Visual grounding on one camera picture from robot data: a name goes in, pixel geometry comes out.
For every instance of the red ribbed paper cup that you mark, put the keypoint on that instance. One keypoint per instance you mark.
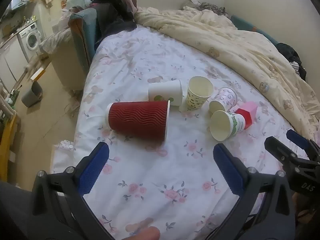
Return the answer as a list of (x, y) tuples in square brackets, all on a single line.
[(138, 118)]

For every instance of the grey trash bin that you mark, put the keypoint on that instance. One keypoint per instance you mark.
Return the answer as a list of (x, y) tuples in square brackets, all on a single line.
[(31, 95)]

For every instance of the white cabinet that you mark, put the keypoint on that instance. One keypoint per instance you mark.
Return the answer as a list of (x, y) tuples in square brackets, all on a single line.
[(11, 57)]

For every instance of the black clothing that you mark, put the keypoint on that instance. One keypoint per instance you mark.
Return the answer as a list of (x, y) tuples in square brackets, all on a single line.
[(291, 55)]

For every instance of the person's left hand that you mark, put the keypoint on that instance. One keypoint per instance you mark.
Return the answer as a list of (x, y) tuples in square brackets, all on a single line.
[(146, 234)]

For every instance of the white cup with green print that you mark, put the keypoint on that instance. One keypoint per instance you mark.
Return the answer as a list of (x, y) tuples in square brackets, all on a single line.
[(165, 92)]

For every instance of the floral cushion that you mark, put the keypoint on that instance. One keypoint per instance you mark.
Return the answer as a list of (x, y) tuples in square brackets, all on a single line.
[(53, 40)]

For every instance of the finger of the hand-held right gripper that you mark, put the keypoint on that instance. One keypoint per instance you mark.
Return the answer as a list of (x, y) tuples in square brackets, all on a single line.
[(278, 148), (297, 138)]

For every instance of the flat cardboard box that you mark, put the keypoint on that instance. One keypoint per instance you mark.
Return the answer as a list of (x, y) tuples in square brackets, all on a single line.
[(38, 71)]

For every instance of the yellow patterned paper cup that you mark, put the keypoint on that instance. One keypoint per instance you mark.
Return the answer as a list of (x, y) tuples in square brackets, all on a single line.
[(198, 93)]

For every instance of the white cup with green label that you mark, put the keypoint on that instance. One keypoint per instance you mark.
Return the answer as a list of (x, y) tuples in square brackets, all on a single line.
[(223, 126)]

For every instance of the yellow chair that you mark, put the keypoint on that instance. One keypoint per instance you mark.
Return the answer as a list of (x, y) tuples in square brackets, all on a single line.
[(7, 142)]

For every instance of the pile of dark clothes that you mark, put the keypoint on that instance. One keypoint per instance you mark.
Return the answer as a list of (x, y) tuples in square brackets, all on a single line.
[(112, 12)]

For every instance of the pink and red cup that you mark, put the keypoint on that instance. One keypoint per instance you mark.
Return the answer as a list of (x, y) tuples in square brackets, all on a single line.
[(247, 115)]

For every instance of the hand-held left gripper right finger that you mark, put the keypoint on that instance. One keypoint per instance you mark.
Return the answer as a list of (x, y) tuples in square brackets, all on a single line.
[(228, 170)]

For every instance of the white washing machine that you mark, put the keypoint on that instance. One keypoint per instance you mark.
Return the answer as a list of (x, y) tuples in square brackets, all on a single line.
[(28, 38)]

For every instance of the pink patterned paper cup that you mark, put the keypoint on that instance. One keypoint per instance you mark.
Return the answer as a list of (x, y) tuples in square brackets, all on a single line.
[(226, 98)]

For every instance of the leopard print cloth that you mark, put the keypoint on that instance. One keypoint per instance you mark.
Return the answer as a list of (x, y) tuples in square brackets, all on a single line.
[(215, 8)]

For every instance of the teal upholstered chair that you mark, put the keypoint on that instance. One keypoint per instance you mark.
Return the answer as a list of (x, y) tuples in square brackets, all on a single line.
[(81, 32)]

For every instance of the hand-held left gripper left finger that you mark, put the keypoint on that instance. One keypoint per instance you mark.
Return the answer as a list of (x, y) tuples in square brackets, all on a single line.
[(93, 170)]

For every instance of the beige bear print quilt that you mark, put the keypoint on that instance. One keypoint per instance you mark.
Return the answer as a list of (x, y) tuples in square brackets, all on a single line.
[(225, 42)]

